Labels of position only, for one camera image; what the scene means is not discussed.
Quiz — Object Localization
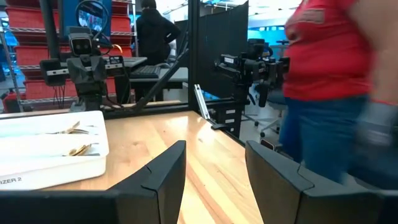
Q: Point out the white cutlery organizer tray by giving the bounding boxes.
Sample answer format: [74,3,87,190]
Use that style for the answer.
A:
[0,110,110,191]

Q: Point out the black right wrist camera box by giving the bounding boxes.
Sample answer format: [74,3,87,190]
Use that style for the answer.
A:
[67,26,94,57]

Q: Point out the metal shelf rack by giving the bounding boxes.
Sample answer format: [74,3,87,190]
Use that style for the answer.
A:
[0,0,138,105]

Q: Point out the blue panel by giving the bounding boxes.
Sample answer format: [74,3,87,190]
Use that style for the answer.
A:
[58,0,113,40]

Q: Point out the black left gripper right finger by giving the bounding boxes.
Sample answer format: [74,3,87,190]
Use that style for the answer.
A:
[244,139,382,224]

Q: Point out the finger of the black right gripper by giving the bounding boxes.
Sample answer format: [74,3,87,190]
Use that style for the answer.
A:
[66,57,88,95]
[86,55,108,95]

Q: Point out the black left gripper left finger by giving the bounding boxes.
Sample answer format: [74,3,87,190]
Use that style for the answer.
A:
[107,139,187,224]

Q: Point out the black drawer unit white labels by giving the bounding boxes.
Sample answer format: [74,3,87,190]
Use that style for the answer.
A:
[210,104,244,138]

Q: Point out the gold fork green handle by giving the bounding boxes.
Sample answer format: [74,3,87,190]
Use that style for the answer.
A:
[46,120,81,135]
[67,128,91,136]

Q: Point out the small gold spoon green handle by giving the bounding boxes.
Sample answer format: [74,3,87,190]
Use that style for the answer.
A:
[79,142,101,156]

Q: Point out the red storage bin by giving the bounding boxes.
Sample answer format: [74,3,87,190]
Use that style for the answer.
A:
[110,14,132,34]
[14,45,72,67]
[5,6,60,29]
[24,79,78,100]

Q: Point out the silver aluminium bar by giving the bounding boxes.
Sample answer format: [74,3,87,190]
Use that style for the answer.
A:
[193,83,211,121]

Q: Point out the black partition panel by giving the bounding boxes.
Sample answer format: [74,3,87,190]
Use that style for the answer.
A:
[174,0,250,99]

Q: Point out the grey desk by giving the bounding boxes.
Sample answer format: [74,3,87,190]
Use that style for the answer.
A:
[104,56,189,103]

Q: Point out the black office chair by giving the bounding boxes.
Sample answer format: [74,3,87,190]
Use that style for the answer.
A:
[242,88,289,138]

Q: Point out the black keyboard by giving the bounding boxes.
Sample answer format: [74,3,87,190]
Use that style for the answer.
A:
[129,64,162,79]

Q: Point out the person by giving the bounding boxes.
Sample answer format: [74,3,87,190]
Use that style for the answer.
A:
[278,0,398,191]
[135,0,182,102]

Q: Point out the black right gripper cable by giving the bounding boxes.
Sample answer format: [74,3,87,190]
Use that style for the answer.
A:
[75,0,114,57]

